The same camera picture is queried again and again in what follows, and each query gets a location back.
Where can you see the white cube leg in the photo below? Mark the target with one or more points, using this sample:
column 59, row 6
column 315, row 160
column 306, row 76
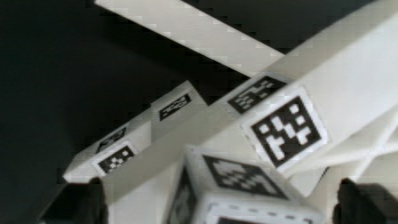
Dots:
column 233, row 192

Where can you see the white chair leg block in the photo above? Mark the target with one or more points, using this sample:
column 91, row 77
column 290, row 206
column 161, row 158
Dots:
column 125, row 142

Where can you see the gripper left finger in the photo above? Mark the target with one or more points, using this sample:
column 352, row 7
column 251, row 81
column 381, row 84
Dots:
column 79, row 207

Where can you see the white front fence wall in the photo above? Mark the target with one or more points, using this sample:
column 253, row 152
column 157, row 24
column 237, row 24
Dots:
column 182, row 23

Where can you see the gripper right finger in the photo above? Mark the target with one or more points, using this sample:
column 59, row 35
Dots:
column 367, row 204

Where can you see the white chair back frame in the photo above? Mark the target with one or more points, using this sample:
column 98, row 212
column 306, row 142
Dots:
column 344, row 69

